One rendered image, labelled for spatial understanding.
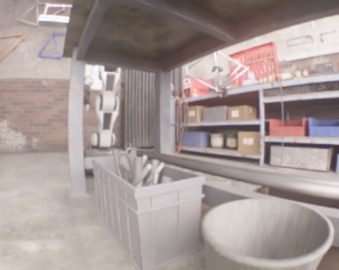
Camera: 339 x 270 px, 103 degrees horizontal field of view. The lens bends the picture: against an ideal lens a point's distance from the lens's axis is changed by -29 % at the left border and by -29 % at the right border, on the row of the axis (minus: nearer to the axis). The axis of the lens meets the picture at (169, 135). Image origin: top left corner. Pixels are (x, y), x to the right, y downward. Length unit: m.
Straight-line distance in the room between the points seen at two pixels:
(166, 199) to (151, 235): 0.10
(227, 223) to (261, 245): 0.10
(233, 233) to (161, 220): 0.17
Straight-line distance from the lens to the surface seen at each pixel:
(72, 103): 1.05
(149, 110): 3.61
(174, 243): 0.52
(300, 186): 0.47
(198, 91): 3.16
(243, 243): 0.41
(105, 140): 1.73
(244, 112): 2.13
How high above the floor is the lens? 0.36
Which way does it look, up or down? 1 degrees down
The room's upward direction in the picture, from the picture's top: straight up
